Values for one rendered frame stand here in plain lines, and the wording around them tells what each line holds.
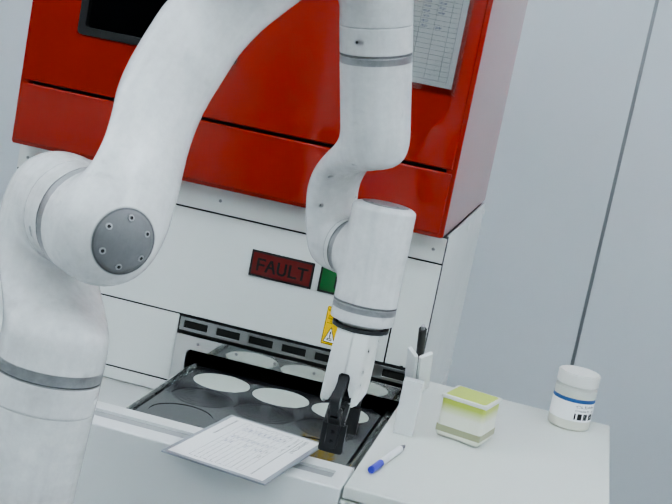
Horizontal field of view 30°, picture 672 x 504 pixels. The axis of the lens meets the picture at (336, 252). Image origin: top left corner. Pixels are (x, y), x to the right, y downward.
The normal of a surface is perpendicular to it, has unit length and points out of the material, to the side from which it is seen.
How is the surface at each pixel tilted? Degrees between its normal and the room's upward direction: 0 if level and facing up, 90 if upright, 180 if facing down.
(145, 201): 68
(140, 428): 0
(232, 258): 90
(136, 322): 90
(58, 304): 23
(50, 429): 90
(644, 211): 90
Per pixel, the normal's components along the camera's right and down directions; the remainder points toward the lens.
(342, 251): -0.83, -0.07
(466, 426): -0.43, 0.07
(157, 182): 0.81, -0.13
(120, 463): -0.22, 0.13
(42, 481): 0.44, 0.25
